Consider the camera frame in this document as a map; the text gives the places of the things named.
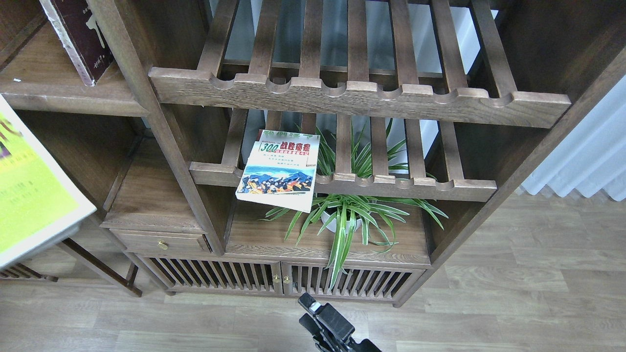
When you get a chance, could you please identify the green spider plant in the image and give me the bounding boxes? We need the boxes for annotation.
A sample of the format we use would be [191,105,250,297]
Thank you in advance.
[259,117,448,289]

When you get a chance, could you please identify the yellow green cover book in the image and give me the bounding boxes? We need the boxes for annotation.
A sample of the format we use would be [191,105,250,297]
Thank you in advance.
[0,99,96,269]

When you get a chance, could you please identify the white plant pot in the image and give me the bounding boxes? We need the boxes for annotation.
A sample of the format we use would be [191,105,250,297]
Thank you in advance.
[320,208,362,233]

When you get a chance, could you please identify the maroon hardcover book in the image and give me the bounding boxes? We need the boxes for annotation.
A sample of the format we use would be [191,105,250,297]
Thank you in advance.
[40,0,114,87]

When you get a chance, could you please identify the slatted cabinet door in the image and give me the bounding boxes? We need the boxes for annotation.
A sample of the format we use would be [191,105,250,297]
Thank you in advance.
[280,262,424,303]
[141,256,283,296]

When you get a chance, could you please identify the right slatted cabinet door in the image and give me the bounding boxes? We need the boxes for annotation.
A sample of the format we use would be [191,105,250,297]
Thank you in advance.
[280,262,424,303]

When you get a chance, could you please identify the colorful illustrated paperback book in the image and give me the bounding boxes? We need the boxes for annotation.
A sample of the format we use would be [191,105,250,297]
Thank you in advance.
[235,130,320,213]

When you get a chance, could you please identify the dark wooden bookshelf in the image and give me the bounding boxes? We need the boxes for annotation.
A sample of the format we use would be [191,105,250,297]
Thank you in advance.
[1,0,625,307]

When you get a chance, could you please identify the white pleated curtain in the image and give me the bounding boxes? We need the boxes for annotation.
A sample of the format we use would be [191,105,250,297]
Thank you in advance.
[520,77,626,202]

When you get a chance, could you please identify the wooden drawer with brass knob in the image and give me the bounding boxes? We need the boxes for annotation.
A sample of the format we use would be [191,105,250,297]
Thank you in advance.
[111,229,211,254]

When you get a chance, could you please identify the left slatted cabinet door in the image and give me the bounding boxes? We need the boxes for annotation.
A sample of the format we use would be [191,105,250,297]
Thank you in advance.
[141,256,283,296]

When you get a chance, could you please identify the dark wooden side furniture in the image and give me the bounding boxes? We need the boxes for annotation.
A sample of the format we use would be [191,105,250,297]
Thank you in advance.
[0,142,143,298]

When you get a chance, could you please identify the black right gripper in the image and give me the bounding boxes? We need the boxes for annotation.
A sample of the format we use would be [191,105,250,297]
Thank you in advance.
[298,293,381,352]

